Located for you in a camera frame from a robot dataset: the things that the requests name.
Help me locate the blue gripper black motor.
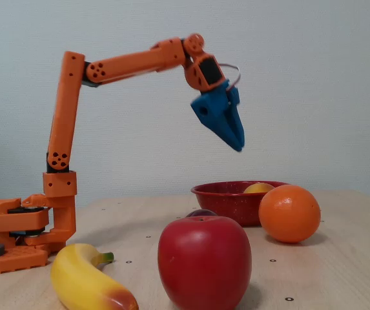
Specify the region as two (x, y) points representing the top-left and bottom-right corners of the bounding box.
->
(190, 79), (245, 152)

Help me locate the yellow orange plastic peach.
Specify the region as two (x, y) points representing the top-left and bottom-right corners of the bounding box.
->
(243, 182), (275, 194)

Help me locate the orange waffle robot base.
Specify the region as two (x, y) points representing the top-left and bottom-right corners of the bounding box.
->
(0, 187), (50, 275)

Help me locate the red speckled enamel bowl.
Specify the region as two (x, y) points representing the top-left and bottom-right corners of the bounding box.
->
(190, 181), (291, 227)

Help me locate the dark purple plastic plum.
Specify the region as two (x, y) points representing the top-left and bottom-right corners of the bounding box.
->
(185, 209), (218, 218)

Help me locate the orange plastic orange fruit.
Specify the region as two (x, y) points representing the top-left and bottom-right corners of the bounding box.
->
(258, 184), (322, 243)

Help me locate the red plastic apple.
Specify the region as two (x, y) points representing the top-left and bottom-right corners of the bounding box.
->
(157, 215), (252, 310)

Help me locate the yellow plastic banana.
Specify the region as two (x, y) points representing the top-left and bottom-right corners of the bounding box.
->
(50, 243), (139, 310)

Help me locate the white red black servo cable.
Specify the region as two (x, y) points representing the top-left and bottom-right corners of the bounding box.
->
(218, 63), (242, 90)

